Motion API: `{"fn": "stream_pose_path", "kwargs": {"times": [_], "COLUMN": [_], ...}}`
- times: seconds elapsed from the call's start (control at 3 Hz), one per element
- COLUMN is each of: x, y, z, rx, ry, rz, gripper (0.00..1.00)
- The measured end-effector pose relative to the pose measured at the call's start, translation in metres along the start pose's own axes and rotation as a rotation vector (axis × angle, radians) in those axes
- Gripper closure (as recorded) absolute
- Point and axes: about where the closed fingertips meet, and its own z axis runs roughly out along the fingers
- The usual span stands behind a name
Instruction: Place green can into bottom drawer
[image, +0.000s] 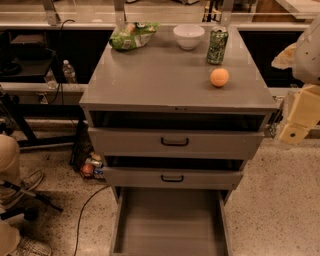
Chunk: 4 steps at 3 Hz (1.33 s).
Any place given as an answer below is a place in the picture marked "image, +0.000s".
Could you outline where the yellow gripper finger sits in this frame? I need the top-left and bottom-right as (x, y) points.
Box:
(271, 43), (296, 70)
(279, 84), (320, 145)

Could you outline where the green soda can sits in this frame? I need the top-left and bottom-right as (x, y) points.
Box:
(206, 26), (229, 65)

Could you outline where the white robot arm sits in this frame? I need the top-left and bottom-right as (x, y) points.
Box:
(271, 17), (320, 145)

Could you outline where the grey metal drawer cabinet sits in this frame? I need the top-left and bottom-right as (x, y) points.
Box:
(79, 23), (279, 208)

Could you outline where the grey open bottom drawer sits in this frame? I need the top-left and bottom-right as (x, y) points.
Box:
(110, 188), (233, 256)

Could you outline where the grey top drawer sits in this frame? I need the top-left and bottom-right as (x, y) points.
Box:
(88, 128), (264, 160)

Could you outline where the grey middle drawer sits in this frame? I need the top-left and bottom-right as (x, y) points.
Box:
(103, 167), (243, 190)

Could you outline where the silver can on floor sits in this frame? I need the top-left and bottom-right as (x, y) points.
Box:
(85, 158), (103, 168)

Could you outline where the orange fruit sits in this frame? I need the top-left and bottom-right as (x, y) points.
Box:
(210, 68), (229, 87)

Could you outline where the white ceramic bowl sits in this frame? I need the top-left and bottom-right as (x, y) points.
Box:
(173, 24), (205, 50)

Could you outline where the green chip bag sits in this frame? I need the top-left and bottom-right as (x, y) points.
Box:
(109, 22), (159, 51)

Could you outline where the clear water bottle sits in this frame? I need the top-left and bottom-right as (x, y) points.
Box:
(62, 60), (77, 84)
(44, 69), (58, 90)

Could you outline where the black mesh basket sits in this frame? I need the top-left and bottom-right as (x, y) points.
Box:
(70, 126), (94, 172)

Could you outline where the red apple on floor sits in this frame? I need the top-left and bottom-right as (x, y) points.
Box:
(81, 164), (94, 177)

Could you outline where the black chair base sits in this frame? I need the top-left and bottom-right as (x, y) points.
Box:
(0, 180), (63, 220)

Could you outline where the grey sneaker upper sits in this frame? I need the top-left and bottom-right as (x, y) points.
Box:
(1, 170), (45, 208)

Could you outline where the grey sneaker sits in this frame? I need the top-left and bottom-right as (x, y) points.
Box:
(11, 237), (52, 256)
(1, 170), (45, 208)

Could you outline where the grey sneaker lower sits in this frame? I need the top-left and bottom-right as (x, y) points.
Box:
(11, 237), (52, 256)

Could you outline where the black floor cable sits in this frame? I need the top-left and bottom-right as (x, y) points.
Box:
(73, 185), (110, 256)

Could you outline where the black table leg frame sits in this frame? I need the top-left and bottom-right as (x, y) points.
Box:
(0, 86), (84, 149)

